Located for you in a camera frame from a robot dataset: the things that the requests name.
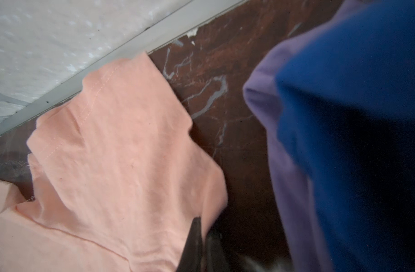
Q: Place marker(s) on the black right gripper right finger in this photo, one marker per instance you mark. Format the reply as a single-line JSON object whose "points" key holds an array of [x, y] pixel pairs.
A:
{"points": [[216, 260]]}

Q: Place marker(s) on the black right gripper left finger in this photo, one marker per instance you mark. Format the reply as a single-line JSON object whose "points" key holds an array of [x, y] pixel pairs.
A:
{"points": [[191, 258]]}

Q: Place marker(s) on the pink graphic t-shirt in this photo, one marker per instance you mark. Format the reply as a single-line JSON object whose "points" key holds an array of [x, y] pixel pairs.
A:
{"points": [[117, 180]]}

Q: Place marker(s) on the blue folded t-shirt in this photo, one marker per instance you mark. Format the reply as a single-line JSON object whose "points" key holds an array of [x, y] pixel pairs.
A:
{"points": [[349, 122]]}

